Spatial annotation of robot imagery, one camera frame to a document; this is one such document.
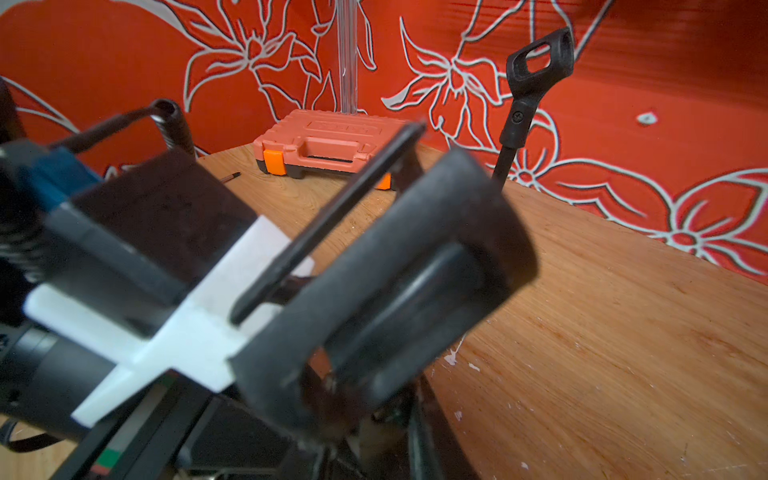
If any orange plastic tool case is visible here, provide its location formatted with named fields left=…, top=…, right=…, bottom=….
left=253, top=109, right=406, bottom=179

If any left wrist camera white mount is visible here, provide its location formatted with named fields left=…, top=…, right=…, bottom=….
left=22, top=146, right=316, bottom=428

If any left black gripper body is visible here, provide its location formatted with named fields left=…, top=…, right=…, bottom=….
left=50, top=377, right=291, bottom=479

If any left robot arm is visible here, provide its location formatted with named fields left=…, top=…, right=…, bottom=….
left=1, top=90, right=291, bottom=479

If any orange black handled tool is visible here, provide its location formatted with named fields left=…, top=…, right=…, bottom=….
left=219, top=172, right=242, bottom=183

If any black mic clip pole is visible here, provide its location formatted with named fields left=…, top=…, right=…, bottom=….
left=492, top=28, right=575, bottom=188
left=229, top=123, right=538, bottom=441

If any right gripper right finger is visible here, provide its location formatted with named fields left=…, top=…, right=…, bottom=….
left=408, top=377, right=479, bottom=480

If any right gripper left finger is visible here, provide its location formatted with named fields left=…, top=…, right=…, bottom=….
left=275, top=443, right=336, bottom=480

